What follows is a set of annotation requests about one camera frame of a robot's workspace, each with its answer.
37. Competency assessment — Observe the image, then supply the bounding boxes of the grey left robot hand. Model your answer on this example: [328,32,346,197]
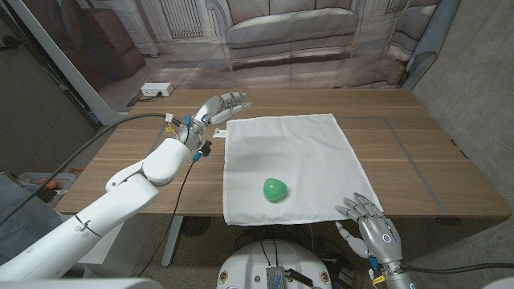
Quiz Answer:
[190,92,253,132]

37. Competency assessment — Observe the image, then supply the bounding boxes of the printed sofa room backdrop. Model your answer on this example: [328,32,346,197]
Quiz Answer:
[22,0,443,90]

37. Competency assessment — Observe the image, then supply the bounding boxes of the white power strip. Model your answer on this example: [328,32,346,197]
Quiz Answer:
[140,82,174,98]

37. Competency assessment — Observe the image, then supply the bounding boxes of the white slanted post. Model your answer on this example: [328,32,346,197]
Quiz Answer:
[6,0,129,127]

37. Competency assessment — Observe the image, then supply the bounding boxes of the grey finned electronics module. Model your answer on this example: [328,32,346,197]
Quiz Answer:
[266,266,286,289]

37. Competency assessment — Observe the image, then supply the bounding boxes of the person in blue jeans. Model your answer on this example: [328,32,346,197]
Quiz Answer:
[0,172,64,260]

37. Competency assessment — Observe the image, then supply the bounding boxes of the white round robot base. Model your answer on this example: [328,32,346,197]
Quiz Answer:
[216,239,333,289]

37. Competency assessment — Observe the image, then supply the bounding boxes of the black wall mounted object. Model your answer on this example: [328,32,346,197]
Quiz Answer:
[0,35,19,51]

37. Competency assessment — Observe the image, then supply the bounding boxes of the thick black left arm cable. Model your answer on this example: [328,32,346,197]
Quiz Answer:
[0,112,182,226]

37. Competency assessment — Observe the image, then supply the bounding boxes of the tangled black floor cables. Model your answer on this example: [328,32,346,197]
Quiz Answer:
[235,223,346,266]

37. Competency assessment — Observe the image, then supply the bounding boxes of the black round floor object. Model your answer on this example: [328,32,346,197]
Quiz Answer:
[182,216,212,238]

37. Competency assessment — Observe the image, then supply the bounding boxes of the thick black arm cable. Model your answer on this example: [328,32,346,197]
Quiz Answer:
[0,112,182,226]
[401,263,514,275]

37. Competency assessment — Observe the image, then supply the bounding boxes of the white cloth napkin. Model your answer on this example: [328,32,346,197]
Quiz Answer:
[222,113,385,227]

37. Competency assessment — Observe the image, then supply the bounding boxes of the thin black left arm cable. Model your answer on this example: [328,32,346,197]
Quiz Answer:
[138,160,198,278]

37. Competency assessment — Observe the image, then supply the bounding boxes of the green ball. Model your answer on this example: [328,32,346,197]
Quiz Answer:
[263,177,288,203]

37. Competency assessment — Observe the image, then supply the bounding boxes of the clear plastic storage bin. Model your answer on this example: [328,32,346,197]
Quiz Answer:
[18,171,77,197]

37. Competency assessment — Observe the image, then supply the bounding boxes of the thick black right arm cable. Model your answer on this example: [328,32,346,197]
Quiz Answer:
[401,263,514,275]

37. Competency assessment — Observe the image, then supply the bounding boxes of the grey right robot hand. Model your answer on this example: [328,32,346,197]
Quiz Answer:
[335,192,404,266]

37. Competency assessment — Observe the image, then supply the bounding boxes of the black power strip cord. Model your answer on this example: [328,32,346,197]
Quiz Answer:
[128,91,164,106]

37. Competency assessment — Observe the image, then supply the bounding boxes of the blue-grey rolled backdrop edge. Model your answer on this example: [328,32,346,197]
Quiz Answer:
[401,0,461,92]

